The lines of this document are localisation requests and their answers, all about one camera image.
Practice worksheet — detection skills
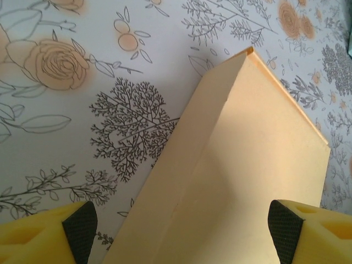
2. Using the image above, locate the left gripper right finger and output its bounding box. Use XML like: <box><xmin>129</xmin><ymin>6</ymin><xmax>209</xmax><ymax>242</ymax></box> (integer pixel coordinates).
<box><xmin>268</xmin><ymin>199</ymin><xmax>352</xmax><ymax>264</ymax></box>

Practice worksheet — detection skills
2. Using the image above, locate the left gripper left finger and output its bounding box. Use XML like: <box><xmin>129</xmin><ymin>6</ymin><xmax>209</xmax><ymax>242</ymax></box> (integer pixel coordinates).
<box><xmin>0</xmin><ymin>200</ymin><xmax>98</xmax><ymax>264</ymax></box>

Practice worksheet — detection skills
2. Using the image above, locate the orange paper box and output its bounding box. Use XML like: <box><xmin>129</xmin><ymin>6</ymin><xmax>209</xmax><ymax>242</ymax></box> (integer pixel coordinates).
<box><xmin>101</xmin><ymin>46</ymin><xmax>331</xmax><ymax>264</ymax></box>

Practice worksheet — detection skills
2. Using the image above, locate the floral patterned table cover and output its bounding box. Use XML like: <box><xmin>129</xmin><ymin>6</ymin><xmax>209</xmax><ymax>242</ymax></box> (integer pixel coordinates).
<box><xmin>0</xmin><ymin>0</ymin><xmax>352</xmax><ymax>264</ymax></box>

